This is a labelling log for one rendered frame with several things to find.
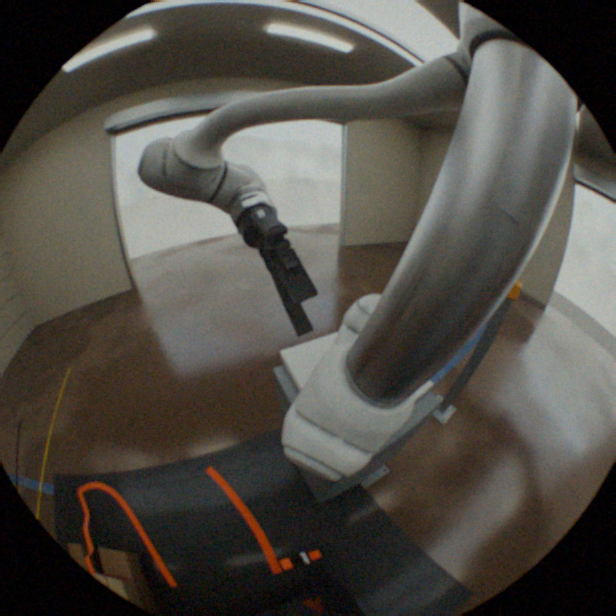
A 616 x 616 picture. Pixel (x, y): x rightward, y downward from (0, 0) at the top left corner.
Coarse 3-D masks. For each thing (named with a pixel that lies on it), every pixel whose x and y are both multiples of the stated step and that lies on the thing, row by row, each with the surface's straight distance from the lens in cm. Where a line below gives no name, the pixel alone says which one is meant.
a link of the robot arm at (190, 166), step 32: (448, 64) 38; (256, 96) 35; (288, 96) 34; (320, 96) 34; (352, 96) 35; (384, 96) 36; (416, 96) 36; (448, 96) 37; (224, 128) 35; (160, 160) 40; (192, 160) 37; (224, 160) 46; (160, 192) 43; (192, 192) 42
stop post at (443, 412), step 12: (516, 288) 117; (504, 300) 121; (504, 312) 123; (492, 324) 126; (492, 336) 129; (480, 348) 134; (468, 360) 140; (480, 360) 137; (468, 372) 144; (456, 384) 152; (444, 396) 163; (456, 396) 158; (444, 408) 169; (444, 420) 173
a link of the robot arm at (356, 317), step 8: (368, 296) 45; (376, 296) 46; (360, 304) 43; (368, 304) 42; (376, 304) 43; (352, 312) 42; (360, 312) 41; (368, 312) 40; (344, 320) 44; (352, 320) 41; (360, 320) 40; (344, 328) 43; (352, 328) 41; (360, 328) 40; (344, 336) 41; (352, 336) 40
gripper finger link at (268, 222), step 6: (264, 210) 32; (252, 216) 32; (258, 216) 31; (264, 216) 31; (270, 216) 30; (258, 222) 29; (264, 222) 28; (270, 222) 27; (276, 222) 26; (264, 228) 25; (270, 228) 25; (276, 228) 24; (282, 228) 24; (264, 234) 26; (270, 234) 24
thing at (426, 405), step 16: (288, 384) 64; (288, 400) 62; (416, 400) 67; (432, 400) 70; (416, 416) 64; (400, 432) 60; (384, 448) 57; (400, 448) 98; (368, 464) 65; (320, 480) 76; (336, 480) 56; (352, 480) 86; (368, 480) 136; (320, 496) 104
